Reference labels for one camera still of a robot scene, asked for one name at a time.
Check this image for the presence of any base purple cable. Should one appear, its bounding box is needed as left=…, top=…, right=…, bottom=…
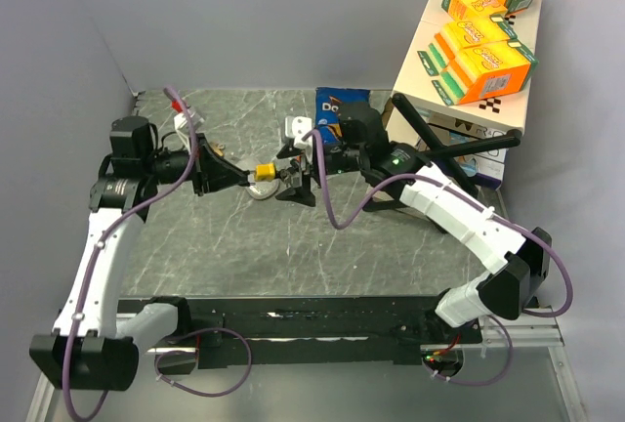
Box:
left=153, top=322, right=253, bottom=397
left=422, top=328, right=515, bottom=388

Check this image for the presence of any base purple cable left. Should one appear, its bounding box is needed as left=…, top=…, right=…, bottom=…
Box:
left=153, top=322, right=253, bottom=397

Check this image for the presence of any blue Doritos chip bag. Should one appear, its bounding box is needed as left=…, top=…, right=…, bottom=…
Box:
left=315, top=87, right=370, bottom=146

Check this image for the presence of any yellow padlock black shackle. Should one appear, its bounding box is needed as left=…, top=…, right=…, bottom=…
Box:
left=252, top=163, right=279, bottom=183

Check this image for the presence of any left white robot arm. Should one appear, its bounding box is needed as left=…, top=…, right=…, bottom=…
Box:
left=29, top=113, right=249, bottom=391

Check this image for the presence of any front yellow sponge pack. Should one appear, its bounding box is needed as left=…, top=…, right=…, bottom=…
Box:
left=432, top=40, right=539, bottom=106

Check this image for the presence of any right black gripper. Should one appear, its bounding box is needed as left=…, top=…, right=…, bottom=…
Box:
left=274, top=140, right=366, bottom=208

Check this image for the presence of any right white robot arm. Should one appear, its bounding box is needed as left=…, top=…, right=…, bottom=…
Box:
left=275, top=102, right=551, bottom=343

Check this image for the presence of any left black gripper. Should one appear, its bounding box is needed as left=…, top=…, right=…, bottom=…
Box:
left=143, top=132, right=247, bottom=195

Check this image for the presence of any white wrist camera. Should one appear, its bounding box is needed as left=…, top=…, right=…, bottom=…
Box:
left=283, top=116, right=313, bottom=158
left=171, top=102, right=205, bottom=150

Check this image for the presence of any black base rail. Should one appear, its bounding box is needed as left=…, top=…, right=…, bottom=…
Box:
left=155, top=294, right=484, bottom=369

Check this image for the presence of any brass padlock silver shackle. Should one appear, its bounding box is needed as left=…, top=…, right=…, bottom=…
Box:
left=209, top=142, right=225, bottom=156

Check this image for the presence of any white cardboard box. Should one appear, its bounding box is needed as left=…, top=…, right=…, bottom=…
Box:
left=373, top=97, right=509, bottom=191

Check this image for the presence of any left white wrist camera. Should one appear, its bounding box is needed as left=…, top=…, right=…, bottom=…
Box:
left=171, top=102, right=205, bottom=150

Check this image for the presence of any yellow sponge pack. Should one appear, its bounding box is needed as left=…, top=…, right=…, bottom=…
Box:
left=417, top=16, right=518, bottom=76
left=432, top=40, right=539, bottom=106

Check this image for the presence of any white shelf board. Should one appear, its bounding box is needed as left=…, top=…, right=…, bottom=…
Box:
left=393, top=0, right=542, bottom=132

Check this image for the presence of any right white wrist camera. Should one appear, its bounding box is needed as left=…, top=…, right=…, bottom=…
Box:
left=283, top=116, right=313, bottom=158

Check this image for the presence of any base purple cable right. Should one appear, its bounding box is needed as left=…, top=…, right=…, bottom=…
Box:
left=422, top=328, right=515, bottom=388

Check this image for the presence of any black folding stand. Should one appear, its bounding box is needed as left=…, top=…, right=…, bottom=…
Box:
left=361, top=93, right=521, bottom=199

